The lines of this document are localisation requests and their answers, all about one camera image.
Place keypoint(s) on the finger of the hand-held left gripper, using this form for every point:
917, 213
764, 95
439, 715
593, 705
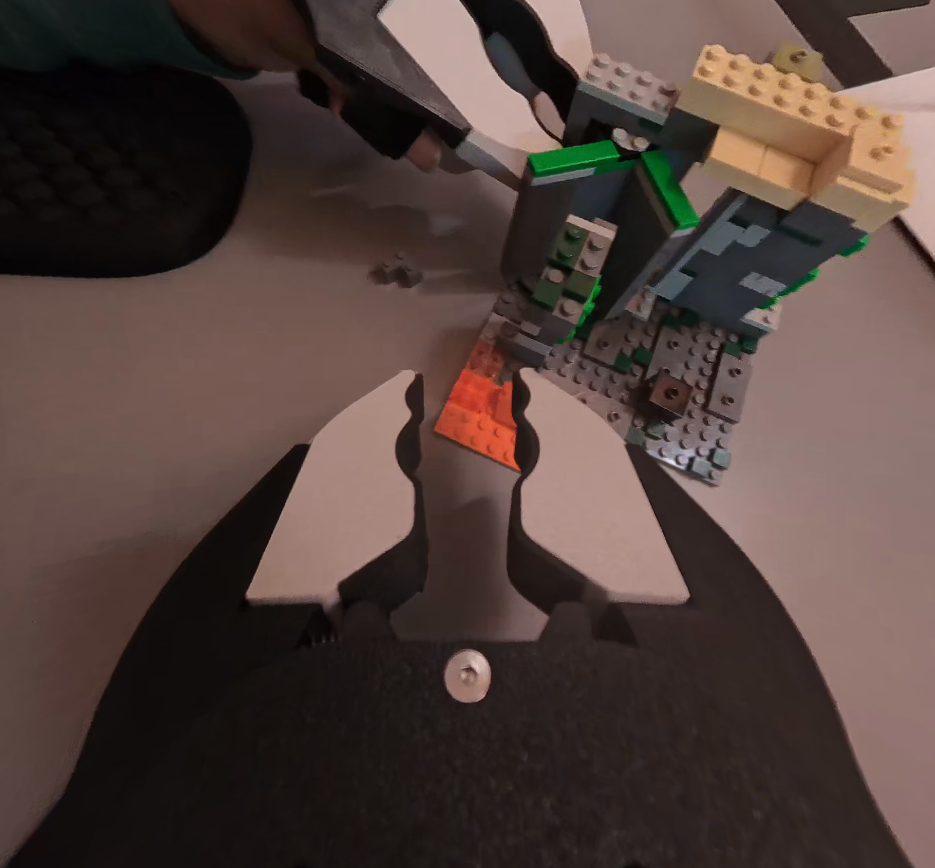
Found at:
562, 6
438, 57

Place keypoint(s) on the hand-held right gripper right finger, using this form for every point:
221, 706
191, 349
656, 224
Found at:
592, 517

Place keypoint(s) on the small grey brick piece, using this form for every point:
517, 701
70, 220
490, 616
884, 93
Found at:
398, 274

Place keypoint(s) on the black mesh office chair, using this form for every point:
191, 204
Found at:
109, 174

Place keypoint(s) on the white book stand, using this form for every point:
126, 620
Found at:
926, 174

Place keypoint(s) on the brick building model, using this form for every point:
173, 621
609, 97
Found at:
657, 261

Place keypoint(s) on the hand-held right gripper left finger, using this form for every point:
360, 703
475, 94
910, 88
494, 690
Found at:
343, 510

